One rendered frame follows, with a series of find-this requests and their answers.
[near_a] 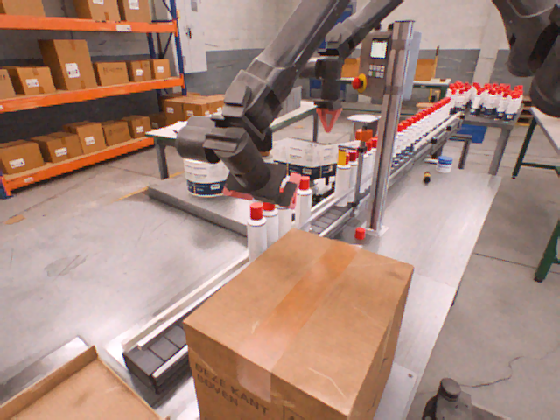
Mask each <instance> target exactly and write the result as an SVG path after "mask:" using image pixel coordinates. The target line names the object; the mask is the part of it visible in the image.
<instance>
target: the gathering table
mask: <svg viewBox="0 0 560 420"><path fill-rule="evenodd" d="M523 104H524V103H521V104H520V107H519V109H518V113H517V116H516V118H515V119H514V121H513V122H511V123H504V122H502V120H503V119H502V120H501V121H495V120H494V118H495V116H491V117H484V116H483V115H480V112H481V111H480V112H479V114H477V116H476V117H472V116H469V115H470V112H471V111H470V109H469V107H467V110H466V111H465V113H460V115H463V114H464V115H465V119H463V122H462V123H466V124H472V125H479V126H487V127H495V128H501V132H500V136H499V140H498V143H497V146H496V149H495V153H494V155H493V157H492V161H491V164H490V166H489V169H488V173H487V174H491V175H496V176H497V173H498V170H499V167H500V164H501V160H502V157H503V154H504V150H505V148H506V145H507V141H508V137H509V134H510V131H511V130H512V129H513V128H514V126H515V124H516V122H517V120H518V118H519V116H520V114H521V112H522V107H523ZM443 148H444V144H443V145H442V146H441V147H440V148H439V149H438V153H437V160H438V157H440V156H442V152H443Z"/></svg>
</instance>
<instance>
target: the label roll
mask: <svg viewBox="0 0 560 420"><path fill-rule="evenodd" d="M184 164H185V176H186V183H187V189H188V192H189V193H190V194H192V195H195V196H200V197H213V196H219V195H222V194H223V193H222V191H223V189H224V186H225V184H226V183H225V180H226V178H227V175H228V173H229V170H228V169H227V167H226V166H225V165H224V164H223V162H222V161H220V162H218V163H217V164H209V163H205V162H200V161H195V160H191V159H185V158H184Z"/></svg>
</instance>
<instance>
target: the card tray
mask: <svg viewBox="0 0 560 420"><path fill-rule="evenodd" d="M0 420H170V419H169V416H168V415H166V416H165V417H164V418H162V417H161V416H160V415H159V414H158V413H156V412H155V411H154V410H153V409H152V408H151V407H150V405H149V404H148V403H147V402H146V401H145V400H144V399H143V398H142V397H141V396H140V395H139V394H138V393H137V392H136V391H135V390H134V389H133V388H132V387H131V386H129V385H128V384H127V383H126V382H125V381H123V380H122V379H121V378H120V377H119V376H118V375H117V374H116V373H115V372H114V371H113V370H112V369H111V368H110V367H109V365H108V364H107V363H106V362H105V361H104V360H103V359H101V358H100V357H99V355H98V353H97V351H96V348H95V344H93V345H92V346H90V347H88V348H86V349H84V350H83V351H81V352H80V353H79V354H78V355H76V356H75V357H73V358H72V359H71V360H68V361H67V362H65V363H64V364H62V365H61V366H59V367H57V368H56V369H54V371H52V372H51V373H49V374H47V375H46V376H44V377H43V378H41V379H40V380H38V381H35V382H34V384H32V385H31V386H30V387H29V388H27V389H24V390H23V391H21V392H20V393H18V394H17V395H16V396H15V397H13V398H11V399H10V400H9V401H7V402H5V403H4V404H2V405H1V406H0Z"/></svg>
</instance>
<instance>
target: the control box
mask: <svg viewBox="0 0 560 420"><path fill-rule="evenodd" d="M421 37H422V32H421V31H414V33H413V38H412V39H411V46H410V56H409V61H408V66H407V72H406V78H405V83H404V85H403V91H402V93H403V95H402V101H407V100H409V99H410V96H411V90H412V85H413V80H414V77H415V74H416V69H417V59H418V54H419V49H420V43H421ZM373 39H388V51H387V58H386V59H372V58H370V56H371V48H372V41H373ZM392 40H393V39H392V31H376V32H370V33H369V34H368V35H367V36H366V38H365V39H364V40H363V41H362V44H360V61H359V71H358V78H360V80H362V81H363V84H362V87H360V88H359V89H356V93H357V94H358V95H364V96H367V97H370V98H374V99H377V100H381V101H383V97H384V95H385V91H386V85H385V84H386V78H387V71H388V63H389V51H391V46H392ZM369 63H374V64H381V65H386V70H385V76H384V80H381V79H376V78H371V77H368V71H369Z"/></svg>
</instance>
